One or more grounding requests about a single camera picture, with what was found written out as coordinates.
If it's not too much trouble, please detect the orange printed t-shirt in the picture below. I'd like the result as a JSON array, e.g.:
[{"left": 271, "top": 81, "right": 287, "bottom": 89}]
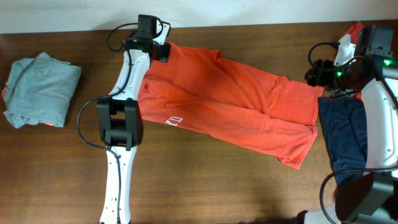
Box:
[{"left": 138, "top": 44, "right": 323, "bottom": 169}]

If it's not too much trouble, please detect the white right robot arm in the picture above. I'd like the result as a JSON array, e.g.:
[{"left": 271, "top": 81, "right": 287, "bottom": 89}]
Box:
[{"left": 297, "top": 26, "right": 397, "bottom": 223}]

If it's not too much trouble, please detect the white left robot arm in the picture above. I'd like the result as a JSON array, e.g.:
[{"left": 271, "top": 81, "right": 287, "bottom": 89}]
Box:
[{"left": 96, "top": 14, "right": 171, "bottom": 224}]

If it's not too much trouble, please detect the navy blue garment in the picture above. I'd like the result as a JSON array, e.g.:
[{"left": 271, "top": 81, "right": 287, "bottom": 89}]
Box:
[{"left": 318, "top": 97, "right": 368, "bottom": 172}]

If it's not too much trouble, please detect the folded grey t-shirt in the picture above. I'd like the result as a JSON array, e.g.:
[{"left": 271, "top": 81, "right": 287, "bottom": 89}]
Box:
[{"left": 2, "top": 52, "right": 82, "bottom": 128}]

